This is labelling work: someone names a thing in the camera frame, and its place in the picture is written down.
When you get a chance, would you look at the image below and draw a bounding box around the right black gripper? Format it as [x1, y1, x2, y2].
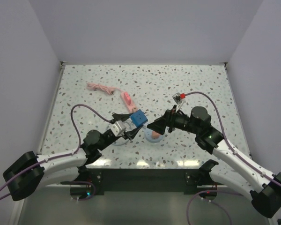
[147, 105, 200, 135]

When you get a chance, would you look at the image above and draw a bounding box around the blue cube socket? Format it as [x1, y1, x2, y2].
[129, 109, 148, 128]

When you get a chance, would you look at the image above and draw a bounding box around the orange pink plug adapter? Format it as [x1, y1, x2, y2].
[151, 131, 160, 139]

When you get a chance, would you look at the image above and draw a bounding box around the blue round socket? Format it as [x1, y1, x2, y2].
[145, 128, 163, 143]

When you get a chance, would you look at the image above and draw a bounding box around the pink power strip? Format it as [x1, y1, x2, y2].
[87, 82, 138, 113]

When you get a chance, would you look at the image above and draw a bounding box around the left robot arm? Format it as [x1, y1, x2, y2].
[3, 110, 148, 201]

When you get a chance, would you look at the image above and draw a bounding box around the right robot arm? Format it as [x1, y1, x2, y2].
[147, 106, 281, 218]

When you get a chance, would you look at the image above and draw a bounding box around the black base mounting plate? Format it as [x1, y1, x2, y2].
[60, 167, 228, 196]

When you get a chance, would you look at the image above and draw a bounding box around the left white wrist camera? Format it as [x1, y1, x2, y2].
[109, 120, 126, 136]

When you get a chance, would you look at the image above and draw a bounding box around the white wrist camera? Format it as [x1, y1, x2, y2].
[109, 120, 126, 136]
[172, 93, 185, 105]

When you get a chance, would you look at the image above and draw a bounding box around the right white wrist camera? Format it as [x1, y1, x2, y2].
[172, 93, 185, 105]

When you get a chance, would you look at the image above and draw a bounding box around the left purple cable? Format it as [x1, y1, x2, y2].
[0, 104, 114, 204]

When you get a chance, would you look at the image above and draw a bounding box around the purple cable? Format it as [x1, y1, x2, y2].
[184, 91, 281, 225]
[0, 104, 114, 204]

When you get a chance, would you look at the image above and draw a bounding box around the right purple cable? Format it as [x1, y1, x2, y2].
[184, 91, 281, 225]

